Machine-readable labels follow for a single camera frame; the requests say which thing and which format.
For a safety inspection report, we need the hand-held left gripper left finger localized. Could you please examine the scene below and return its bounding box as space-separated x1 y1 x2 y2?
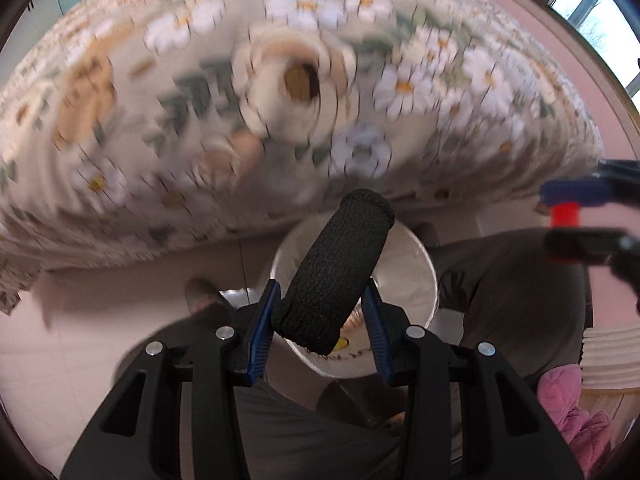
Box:
60 280 281 480

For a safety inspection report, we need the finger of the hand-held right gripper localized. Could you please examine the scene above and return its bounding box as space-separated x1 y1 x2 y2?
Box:
540 159 640 208
544 227 640 266

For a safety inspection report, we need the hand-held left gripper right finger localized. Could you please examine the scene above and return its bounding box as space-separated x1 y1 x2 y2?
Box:
361 285 583 480

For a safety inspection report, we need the small red cap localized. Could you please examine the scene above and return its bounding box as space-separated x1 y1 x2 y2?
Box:
550 204 580 231

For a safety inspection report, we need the white trash bin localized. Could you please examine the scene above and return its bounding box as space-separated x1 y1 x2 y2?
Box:
270 212 440 378

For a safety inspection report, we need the black foam sleeve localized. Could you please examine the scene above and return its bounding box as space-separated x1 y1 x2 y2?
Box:
270 189 396 356

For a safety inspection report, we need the person's right leg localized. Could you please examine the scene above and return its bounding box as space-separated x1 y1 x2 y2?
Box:
430 227 593 386

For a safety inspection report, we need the person's leg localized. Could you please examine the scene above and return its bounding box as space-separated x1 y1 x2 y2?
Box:
430 227 593 386
125 317 416 480

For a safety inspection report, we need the person's left leg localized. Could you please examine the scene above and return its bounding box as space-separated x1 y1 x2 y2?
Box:
125 317 416 480

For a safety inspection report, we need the pink cloth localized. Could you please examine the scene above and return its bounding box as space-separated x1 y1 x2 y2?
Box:
537 365 613 478

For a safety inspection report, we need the window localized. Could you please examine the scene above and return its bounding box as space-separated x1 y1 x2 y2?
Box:
487 0 640 111

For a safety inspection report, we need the floral bedsheet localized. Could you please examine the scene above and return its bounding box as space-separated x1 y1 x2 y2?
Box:
0 0 606 311

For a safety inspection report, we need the toilet paper roll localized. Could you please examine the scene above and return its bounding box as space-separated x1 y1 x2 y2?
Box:
235 25 358 143

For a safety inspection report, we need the teal board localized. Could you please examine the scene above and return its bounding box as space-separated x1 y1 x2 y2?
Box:
10 0 133 76

